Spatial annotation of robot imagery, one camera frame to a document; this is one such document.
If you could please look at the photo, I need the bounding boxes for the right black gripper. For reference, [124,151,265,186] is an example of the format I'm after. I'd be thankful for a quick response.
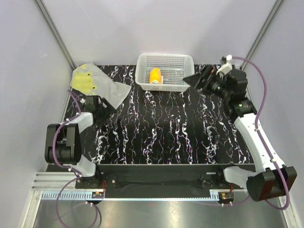
[183,65,231,101]

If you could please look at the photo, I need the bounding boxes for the grey towel yellow frog print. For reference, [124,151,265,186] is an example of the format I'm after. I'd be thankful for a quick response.
[70,63,131,109]

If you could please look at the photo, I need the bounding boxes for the grey and orange towel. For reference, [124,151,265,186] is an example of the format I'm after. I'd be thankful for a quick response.
[149,68,163,84]

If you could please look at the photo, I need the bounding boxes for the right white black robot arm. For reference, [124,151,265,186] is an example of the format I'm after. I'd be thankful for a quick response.
[183,65,297,201]

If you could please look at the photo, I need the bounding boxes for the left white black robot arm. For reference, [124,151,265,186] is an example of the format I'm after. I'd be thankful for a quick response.
[44,95,115,188]

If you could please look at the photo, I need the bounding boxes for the white plastic mesh basket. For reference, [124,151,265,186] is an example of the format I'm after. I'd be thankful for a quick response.
[135,53,194,92]

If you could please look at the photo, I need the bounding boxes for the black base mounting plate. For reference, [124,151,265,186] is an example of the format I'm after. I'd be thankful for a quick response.
[76,164,238,194]

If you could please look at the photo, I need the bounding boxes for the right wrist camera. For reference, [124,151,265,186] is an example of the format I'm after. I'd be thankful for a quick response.
[217,55,233,76]

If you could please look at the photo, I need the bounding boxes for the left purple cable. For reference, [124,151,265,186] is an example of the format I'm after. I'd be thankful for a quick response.
[54,89,102,227]

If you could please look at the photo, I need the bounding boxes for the purple cable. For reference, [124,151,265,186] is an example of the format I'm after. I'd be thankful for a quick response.
[222,55,290,211]
[54,89,102,227]

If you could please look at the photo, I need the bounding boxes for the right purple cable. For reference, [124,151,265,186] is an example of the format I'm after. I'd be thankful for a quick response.
[222,55,290,211]

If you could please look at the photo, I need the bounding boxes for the white slotted cable duct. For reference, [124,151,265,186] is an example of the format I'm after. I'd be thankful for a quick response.
[42,190,234,201]

